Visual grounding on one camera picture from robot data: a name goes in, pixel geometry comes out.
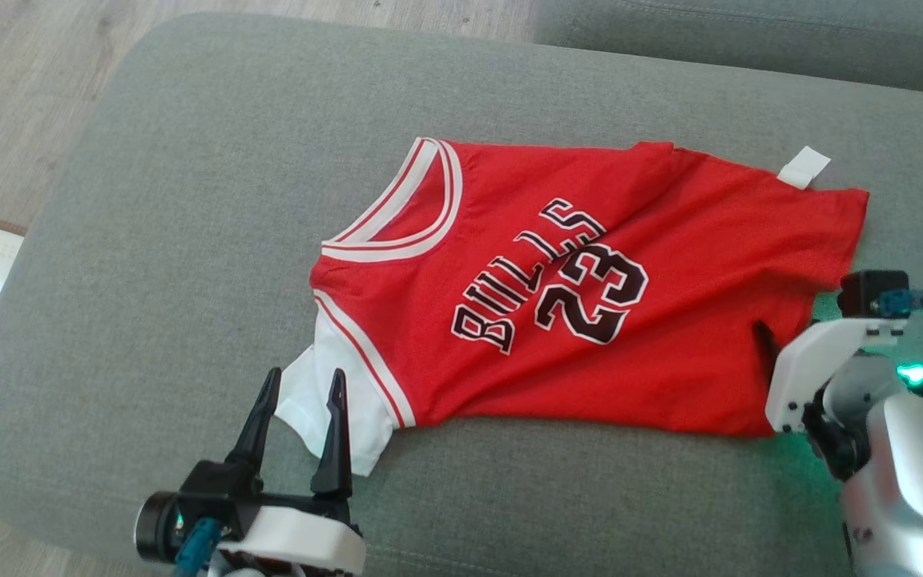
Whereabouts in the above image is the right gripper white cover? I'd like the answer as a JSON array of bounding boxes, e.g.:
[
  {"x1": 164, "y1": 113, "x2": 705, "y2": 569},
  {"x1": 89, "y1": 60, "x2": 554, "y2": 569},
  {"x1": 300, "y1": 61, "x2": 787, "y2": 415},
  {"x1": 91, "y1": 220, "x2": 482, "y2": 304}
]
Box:
[{"x1": 754, "y1": 318, "x2": 908, "y2": 438}]

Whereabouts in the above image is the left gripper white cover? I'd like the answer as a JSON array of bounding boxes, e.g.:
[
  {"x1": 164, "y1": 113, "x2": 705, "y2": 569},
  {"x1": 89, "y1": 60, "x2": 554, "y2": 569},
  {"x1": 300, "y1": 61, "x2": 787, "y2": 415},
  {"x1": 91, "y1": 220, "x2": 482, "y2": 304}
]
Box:
[{"x1": 179, "y1": 366, "x2": 367, "y2": 577}]

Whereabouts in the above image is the red Bulls basketball jersey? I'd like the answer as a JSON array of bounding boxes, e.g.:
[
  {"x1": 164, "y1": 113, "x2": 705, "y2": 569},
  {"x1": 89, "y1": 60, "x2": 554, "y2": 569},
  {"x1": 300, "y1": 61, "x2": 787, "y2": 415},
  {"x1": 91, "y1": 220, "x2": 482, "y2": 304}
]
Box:
[{"x1": 276, "y1": 138, "x2": 870, "y2": 478}]

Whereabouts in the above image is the large grey sofa seat cushion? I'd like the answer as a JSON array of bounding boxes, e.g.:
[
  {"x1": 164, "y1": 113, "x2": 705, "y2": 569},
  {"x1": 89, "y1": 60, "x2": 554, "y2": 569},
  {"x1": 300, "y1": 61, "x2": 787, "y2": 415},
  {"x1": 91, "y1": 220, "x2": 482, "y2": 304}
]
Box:
[{"x1": 0, "y1": 12, "x2": 923, "y2": 577}]

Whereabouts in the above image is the grey sofa cushion with seam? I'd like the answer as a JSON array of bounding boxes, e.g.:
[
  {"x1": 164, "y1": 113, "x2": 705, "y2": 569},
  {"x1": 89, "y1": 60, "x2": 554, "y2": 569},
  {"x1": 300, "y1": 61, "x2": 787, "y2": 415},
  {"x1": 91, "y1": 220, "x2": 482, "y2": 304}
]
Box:
[{"x1": 532, "y1": 0, "x2": 923, "y2": 99}]

